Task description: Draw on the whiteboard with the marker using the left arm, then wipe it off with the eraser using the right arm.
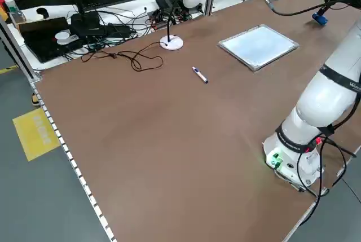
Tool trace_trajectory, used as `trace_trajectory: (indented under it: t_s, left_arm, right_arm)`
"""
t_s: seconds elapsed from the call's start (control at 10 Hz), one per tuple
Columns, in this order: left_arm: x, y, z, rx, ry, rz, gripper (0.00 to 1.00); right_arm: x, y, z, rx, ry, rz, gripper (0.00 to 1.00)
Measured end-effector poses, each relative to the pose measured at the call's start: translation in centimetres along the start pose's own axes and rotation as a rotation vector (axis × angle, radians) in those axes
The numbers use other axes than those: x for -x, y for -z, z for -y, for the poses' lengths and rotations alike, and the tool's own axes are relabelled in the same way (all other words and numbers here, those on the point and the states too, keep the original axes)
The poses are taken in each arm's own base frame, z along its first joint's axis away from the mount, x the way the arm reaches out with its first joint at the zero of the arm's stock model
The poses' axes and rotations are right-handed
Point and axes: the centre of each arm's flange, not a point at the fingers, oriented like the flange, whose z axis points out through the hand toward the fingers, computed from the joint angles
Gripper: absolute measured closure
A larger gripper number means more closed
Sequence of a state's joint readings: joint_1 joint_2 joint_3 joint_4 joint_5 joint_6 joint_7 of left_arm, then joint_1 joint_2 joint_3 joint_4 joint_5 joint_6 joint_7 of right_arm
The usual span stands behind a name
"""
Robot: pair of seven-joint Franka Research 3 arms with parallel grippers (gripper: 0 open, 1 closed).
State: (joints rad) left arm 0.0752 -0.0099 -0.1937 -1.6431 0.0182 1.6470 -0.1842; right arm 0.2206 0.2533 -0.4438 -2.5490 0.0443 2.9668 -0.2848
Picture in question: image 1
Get white round disc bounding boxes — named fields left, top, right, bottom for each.
left=58, top=35, right=80, bottom=47
left=55, top=30, right=71, bottom=41

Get black base cable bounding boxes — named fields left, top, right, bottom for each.
left=301, top=130, right=361, bottom=206

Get black power supply box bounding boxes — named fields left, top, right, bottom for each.
left=155, top=0, right=181, bottom=10

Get yellow floor sticker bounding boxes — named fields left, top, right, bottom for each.
left=12, top=108, right=62, bottom=162

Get tangled black desk cables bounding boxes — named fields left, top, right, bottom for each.
left=84, top=7, right=198, bottom=54

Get white whiteboard silver frame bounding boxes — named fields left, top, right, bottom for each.
left=217, top=24, right=300, bottom=72

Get blue whiteboard eraser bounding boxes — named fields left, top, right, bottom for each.
left=311, top=12, right=329, bottom=26

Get black lamp cable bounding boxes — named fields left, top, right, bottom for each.
left=81, top=41, right=170, bottom=71

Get white blue whiteboard marker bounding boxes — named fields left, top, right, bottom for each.
left=191, top=66, right=210, bottom=85

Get white desk lamp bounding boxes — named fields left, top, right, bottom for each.
left=160, top=0, right=204, bottom=51

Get clear bottle green label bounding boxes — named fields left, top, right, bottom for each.
left=4, top=0, right=24, bottom=25

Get black power strip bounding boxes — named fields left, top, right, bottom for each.
left=83, top=24, right=133, bottom=42

